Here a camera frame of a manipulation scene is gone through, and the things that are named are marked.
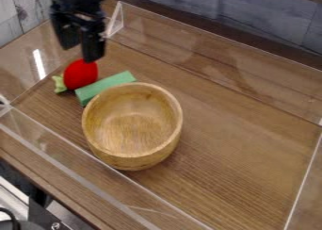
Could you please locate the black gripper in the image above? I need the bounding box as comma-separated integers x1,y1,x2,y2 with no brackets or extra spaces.
50,0,106,63

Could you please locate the red plush strawberry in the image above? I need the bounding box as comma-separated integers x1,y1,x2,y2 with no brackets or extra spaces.
52,59,98,93

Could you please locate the green foam block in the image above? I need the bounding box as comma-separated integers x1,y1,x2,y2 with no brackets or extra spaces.
75,71,137,107

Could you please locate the wooden bowl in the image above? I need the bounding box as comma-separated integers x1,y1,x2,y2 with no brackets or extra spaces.
82,83,183,171

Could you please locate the clear acrylic enclosure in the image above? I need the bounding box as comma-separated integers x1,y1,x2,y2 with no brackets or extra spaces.
0,2,322,230

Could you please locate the black metal bracket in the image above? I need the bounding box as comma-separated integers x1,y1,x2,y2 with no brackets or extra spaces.
28,199,72,230

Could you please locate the black cable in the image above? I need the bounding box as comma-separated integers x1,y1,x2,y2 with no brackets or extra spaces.
0,207,22,230

